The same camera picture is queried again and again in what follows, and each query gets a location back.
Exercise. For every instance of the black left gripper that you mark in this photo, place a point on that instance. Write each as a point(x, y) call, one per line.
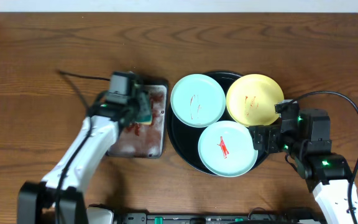
point(140, 96)

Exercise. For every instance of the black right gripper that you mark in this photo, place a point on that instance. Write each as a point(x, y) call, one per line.
point(273, 131)

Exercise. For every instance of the green yellow sponge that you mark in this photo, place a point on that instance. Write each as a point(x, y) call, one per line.
point(144, 119)

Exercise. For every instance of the yellow plate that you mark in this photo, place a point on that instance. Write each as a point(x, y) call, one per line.
point(251, 100)

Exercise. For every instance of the light green plate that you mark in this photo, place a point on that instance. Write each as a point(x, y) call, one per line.
point(198, 100)
point(226, 149)

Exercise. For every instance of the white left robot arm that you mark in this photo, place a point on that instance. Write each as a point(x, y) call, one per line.
point(63, 188)

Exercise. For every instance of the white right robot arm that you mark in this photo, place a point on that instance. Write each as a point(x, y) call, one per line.
point(304, 136)

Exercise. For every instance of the black rectangular water tray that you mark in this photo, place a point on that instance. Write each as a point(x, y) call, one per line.
point(145, 140)

